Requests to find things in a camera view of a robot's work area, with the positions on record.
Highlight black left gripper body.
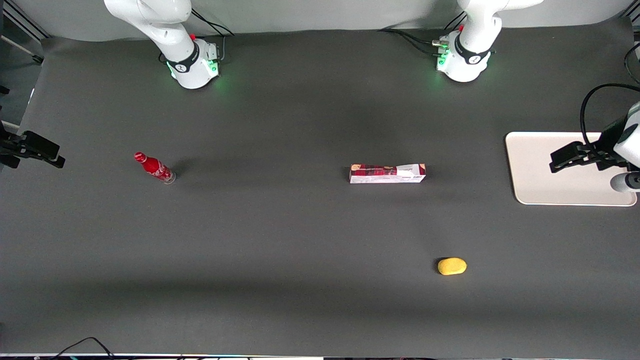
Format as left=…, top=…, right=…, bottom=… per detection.
left=591, top=117, right=629, bottom=170

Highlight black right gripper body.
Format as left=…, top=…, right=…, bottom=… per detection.
left=0, top=122, right=25, bottom=170

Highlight red cookie box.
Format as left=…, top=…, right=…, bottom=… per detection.
left=349, top=163, right=427, bottom=185

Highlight white rectangular tray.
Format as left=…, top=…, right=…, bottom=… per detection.
left=505, top=131, right=638, bottom=207

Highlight red soda bottle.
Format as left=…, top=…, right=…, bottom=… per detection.
left=133, top=151, right=177, bottom=185

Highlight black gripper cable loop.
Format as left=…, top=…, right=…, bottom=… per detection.
left=579, top=83, right=640, bottom=147

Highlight thin black side cable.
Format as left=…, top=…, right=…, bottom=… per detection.
left=623, top=42, right=640, bottom=84

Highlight aluminium frame bar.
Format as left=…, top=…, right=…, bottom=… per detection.
left=0, top=0, right=52, bottom=65

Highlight black cable at table edge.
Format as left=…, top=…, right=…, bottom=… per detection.
left=50, top=336, right=117, bottom=360

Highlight black left arm base cables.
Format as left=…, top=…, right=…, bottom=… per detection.
left=377, top=11, right=469, bottom=57

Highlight black arm base cables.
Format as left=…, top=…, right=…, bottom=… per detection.
left=159, top=8, right=236, bottom=63
left=377, top=11, right=469, bottom=57

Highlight black right arm base cables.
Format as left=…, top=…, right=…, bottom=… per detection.
left=159, top=8, right=236, bottom=63

